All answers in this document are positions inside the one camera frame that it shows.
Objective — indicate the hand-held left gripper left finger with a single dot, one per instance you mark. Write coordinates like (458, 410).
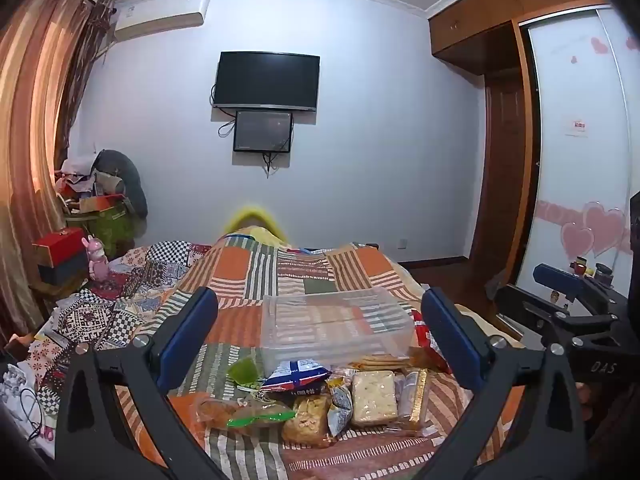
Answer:
(187, 340)

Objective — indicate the grey yellow snack packet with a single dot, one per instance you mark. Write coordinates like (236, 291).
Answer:
(341, 405)

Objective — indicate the black wall television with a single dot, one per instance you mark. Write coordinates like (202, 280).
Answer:
(266, 80)

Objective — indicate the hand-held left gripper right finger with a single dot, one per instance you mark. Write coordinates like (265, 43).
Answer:
(452, 340)

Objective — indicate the patchwork checkered quilt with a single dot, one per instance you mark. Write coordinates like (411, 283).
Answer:
(125, 300)

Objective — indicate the wooden wardrobe top cabinet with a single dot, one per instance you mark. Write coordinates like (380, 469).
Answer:
(480, 15)

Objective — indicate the clear cracker packet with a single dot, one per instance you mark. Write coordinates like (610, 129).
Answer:
(380, 361)

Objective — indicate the pink plush toy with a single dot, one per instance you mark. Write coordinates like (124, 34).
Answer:
(96, 259)

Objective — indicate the small black wall monitor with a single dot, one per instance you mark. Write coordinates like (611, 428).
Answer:
(262, 131)

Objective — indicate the green bag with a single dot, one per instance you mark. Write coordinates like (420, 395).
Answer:
(112, 227)

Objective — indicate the dark blue box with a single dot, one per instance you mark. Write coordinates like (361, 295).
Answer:
(62, 271)

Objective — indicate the small green snack packet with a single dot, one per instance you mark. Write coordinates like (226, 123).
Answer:
(243, 371)

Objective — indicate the striped orange green blanket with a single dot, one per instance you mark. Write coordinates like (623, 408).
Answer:
(300, 270)

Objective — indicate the orange snack packet green band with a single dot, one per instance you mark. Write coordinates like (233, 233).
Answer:
(250, 415)

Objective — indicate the red box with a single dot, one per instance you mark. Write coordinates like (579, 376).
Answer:
(59, 245)

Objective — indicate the white wardrobe door pink hearts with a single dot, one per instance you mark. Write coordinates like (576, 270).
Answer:
(575, 160)

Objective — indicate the long biscuit packet orange ends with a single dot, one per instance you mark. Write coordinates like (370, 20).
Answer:
(416, 400)

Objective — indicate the yellow cushion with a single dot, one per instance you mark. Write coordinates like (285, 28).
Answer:
(255, 220)

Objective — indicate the white air conditioner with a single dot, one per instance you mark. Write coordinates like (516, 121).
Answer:
(160, 12)

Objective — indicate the red snack packet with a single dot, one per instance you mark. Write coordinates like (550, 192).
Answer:
(425, 345)

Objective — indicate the brown wooden door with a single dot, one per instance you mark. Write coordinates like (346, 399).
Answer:
(502, 170)

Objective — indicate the clear plastic storage box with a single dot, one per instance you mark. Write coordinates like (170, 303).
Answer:
(340, 325)

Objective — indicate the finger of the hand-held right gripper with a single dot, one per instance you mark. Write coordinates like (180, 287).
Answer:
(520, 306)
(555, 276)

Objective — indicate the orange striped curtain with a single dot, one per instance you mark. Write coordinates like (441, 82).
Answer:
(30, 135)

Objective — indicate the brown bread packet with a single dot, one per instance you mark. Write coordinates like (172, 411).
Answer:
(307, 422)

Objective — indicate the blue white red chip bag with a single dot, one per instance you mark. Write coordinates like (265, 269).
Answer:
(295, 375)

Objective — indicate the white sandwich cake packet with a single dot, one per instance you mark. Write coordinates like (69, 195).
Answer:
(372, 400)

